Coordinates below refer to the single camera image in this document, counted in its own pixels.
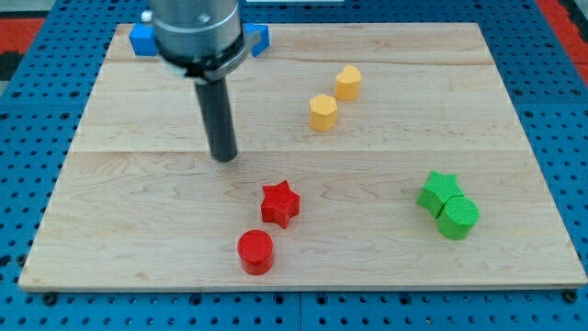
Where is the red cylinder block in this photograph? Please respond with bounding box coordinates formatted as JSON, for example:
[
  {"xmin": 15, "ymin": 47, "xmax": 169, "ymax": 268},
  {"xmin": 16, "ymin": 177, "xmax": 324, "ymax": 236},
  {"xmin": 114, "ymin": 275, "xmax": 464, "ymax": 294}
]
[{"xmin": 237, "ymin": 229, "xmax": 274, "ymax": 276}]

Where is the yellow hexagon block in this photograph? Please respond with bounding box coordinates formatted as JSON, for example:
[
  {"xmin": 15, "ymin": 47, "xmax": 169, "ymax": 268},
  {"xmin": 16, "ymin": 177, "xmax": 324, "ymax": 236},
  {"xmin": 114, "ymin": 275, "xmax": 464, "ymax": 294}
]
[{"xmin": 310, "ymin": 94, "xmax": 338, "ymax": 131}]

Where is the wooden board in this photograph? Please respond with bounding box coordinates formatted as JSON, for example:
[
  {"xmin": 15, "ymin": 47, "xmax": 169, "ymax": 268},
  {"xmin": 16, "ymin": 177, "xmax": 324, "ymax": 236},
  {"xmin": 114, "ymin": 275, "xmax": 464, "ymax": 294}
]
[{"xmin": 19, "ymin": 23, "xmax": 587, "ymax": 292}]

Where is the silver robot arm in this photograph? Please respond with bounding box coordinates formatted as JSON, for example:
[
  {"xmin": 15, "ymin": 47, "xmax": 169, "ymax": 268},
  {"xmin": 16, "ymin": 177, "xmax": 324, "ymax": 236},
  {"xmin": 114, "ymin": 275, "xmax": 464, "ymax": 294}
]
[{"xmin": 150, "ymin": 0, "xmax": 263, "ymax": 85}]

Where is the red star block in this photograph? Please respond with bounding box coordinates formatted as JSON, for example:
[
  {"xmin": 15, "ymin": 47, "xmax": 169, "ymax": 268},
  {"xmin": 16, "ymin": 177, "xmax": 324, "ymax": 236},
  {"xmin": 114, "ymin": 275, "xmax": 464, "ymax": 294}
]
[{"xmin": 260, "ymin": 180, "xmax": 300, "ymax": 229}]

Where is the blue cube block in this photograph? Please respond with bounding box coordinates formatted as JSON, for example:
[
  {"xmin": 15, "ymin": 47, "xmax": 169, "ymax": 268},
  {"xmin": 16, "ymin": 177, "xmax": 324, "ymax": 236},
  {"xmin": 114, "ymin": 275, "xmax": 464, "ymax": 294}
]
[{"xmin": 129, "ymin": 24, "xmax": 158, "ymax": 57}]

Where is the green cylinder block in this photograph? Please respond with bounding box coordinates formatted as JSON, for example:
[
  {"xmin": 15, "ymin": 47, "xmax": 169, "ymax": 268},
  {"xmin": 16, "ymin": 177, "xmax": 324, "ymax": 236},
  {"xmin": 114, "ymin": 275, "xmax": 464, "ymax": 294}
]
[{"xmin": 437, "ymin": 197, "xmax": 481, "ymax": 240}]

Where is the blue block behind arm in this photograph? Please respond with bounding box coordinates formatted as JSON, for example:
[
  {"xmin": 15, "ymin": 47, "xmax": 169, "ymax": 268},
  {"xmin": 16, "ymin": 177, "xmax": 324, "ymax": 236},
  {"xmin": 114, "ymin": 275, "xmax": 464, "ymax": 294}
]
[{"xmin": 243, "ymin": 23, "xmax": 270, "ymax": 57}]

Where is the yellow heart block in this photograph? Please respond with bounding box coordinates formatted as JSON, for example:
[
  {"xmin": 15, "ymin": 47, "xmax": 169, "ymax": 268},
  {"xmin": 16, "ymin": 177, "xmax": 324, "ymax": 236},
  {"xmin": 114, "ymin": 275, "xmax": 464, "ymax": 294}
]
[{"xmin": 334, "ymin": 65, "xmax": 362, "ymax": 100}]

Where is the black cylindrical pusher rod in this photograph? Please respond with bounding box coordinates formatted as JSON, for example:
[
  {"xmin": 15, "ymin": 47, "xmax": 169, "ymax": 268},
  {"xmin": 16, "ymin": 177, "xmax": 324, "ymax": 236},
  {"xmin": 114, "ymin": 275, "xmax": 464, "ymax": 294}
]
[{"xmin": 195, "ymin": 78, "xmax": 238, "ymax": 163}]

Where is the green star block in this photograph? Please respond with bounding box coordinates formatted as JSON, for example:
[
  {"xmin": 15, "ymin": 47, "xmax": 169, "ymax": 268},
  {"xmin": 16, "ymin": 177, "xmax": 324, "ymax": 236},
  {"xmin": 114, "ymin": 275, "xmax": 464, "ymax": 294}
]
[{"xmin": 416, "ymin": 170, "xmax": 464, "ymax": 219}]

